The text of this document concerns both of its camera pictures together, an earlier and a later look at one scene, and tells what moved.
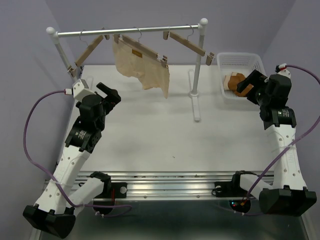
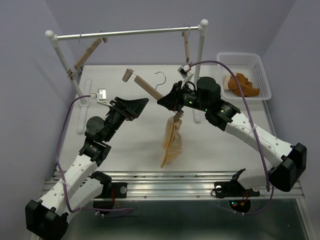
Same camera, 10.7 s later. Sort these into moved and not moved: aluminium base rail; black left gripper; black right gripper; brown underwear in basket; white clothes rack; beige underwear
Moved: black left gripper; beige underwear; black right gripper
Not moved: white clothes rack; brown underwear in basket; aluminium base rail
